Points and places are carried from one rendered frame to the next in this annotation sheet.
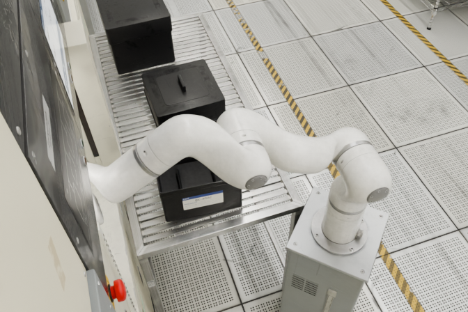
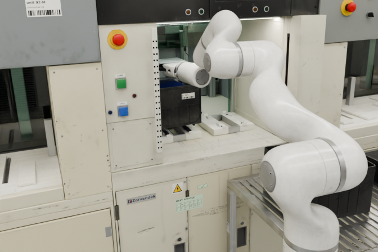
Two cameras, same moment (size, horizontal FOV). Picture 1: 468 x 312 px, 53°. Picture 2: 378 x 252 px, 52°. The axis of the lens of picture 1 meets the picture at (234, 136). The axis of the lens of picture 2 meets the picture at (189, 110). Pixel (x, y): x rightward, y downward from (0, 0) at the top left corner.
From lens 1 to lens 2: 138 cm
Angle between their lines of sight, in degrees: 75
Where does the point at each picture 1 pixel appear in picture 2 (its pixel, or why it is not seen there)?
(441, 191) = not seen: outside the picture
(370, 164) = (294, 144)
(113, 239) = (225, 149)
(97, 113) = (292, 81)
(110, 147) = not seen: hidden behind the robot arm
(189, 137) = (215, 18)
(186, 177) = not seen: hidden behind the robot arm
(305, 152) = (261, 85)
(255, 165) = (211, 45)
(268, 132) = (266, 63)
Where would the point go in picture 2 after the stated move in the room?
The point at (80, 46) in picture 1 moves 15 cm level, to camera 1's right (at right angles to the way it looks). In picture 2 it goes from (298, 17) to (313, 19)
